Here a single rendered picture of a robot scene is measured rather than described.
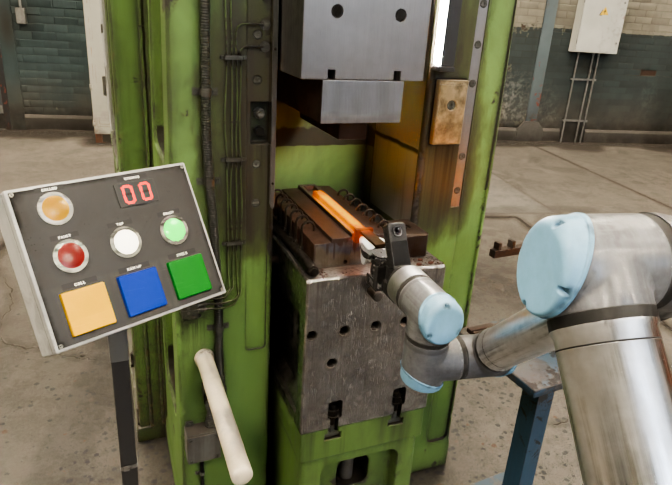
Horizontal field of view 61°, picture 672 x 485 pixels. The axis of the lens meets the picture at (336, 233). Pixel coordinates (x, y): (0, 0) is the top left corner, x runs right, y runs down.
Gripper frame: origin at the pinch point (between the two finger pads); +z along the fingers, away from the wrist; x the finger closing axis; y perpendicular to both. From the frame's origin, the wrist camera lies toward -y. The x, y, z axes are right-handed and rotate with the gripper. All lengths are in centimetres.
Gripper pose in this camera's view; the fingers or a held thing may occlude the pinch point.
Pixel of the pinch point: (367, 236)
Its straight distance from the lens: 139.1
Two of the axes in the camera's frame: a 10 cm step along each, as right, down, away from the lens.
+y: -0.8, 9.1, 4.0
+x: 9.3, -0.8, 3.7
